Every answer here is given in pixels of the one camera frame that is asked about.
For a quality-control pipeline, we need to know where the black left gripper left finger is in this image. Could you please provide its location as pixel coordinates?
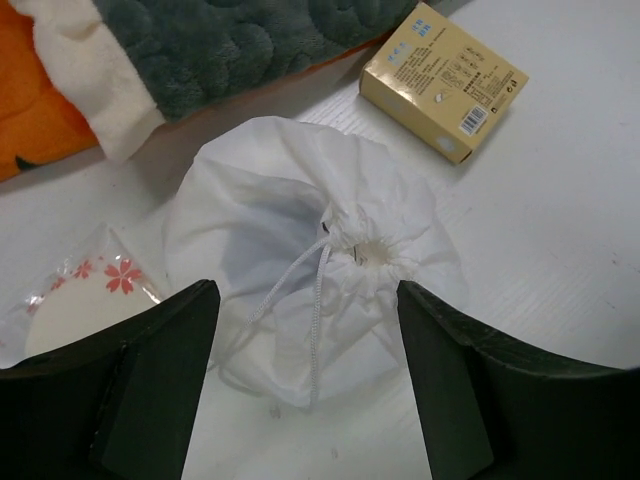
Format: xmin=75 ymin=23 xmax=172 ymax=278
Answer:
xmin=1 ymin=280 xmax=220 ymax=479

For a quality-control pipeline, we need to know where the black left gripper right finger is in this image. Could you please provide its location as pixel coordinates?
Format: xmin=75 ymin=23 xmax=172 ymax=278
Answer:
xmin=397 ymin=281 xmax=639 ymax=479

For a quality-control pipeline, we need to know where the beige cardboard box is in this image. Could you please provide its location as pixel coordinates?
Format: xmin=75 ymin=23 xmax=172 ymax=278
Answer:
xmin=359 ymin=2 xmax=529 ymax=164

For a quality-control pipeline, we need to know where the grey cream fleece blanket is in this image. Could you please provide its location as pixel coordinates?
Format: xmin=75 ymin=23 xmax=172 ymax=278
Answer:
xmin=14 ymin=0 xmax=413 ymax=161

